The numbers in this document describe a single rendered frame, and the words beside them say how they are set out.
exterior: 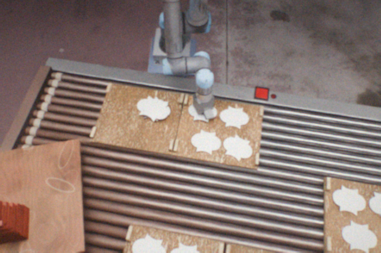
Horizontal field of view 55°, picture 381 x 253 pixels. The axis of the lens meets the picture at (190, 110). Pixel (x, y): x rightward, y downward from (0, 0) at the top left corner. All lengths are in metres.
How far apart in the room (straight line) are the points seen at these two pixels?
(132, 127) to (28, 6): 2.43
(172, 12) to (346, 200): 1.13
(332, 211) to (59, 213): 1.17
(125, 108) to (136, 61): 1.42
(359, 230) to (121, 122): 1.20
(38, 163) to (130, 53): 1.82
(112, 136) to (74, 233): 0.51
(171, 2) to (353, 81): 2.19
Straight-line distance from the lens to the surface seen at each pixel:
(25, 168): 1.79
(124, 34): 3.53
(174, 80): 2.03
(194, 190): 1.74
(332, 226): 1.79
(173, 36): 1.64
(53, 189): 1.71
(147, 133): 1.84
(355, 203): 1.84
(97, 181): 1.80
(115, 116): 1.91
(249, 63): 3.31
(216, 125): 1.86
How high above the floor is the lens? 2.56
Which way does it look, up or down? 59 degrees down
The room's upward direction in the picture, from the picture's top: 1 degrees clockwise
